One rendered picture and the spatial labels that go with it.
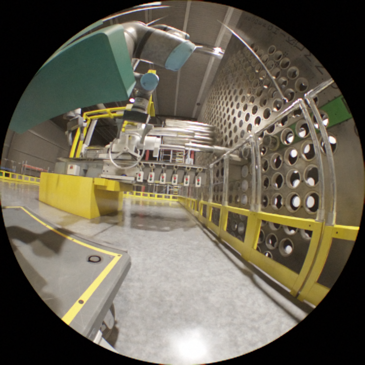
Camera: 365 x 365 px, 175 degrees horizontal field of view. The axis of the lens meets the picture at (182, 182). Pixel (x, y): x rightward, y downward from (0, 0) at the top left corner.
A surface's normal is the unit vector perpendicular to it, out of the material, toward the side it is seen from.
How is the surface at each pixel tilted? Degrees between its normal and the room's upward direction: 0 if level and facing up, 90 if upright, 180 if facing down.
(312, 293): 90
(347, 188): 90
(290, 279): 90
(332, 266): 90
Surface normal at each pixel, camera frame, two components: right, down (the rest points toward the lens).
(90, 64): -0.08, 0.99
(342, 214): -0.99, -0.09
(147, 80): 0.41, 0.37
